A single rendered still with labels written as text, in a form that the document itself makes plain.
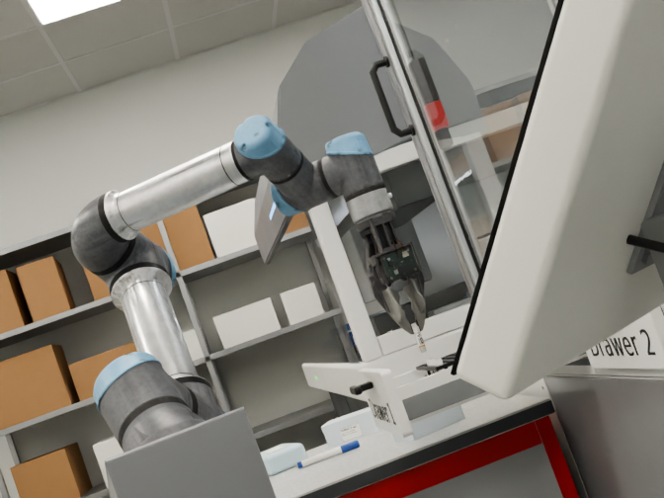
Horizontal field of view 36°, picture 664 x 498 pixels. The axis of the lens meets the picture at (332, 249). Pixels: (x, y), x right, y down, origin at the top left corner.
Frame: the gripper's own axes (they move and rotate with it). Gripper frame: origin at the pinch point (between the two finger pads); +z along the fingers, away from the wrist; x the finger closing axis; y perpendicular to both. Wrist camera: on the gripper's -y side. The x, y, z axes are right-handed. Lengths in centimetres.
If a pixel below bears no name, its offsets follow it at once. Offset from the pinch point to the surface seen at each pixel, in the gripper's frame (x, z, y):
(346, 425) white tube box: -12, 18, -57
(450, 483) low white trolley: -2.5, 29.6, -9.3
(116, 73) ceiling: -34, -182, -407
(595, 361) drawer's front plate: 21.1, 14.6, 21.4
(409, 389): -7.1, 8.8, 14.4
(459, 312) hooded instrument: 27, 4, -78
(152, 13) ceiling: -6, -182, -329
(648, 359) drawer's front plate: 21.1, 14.3, 41.9
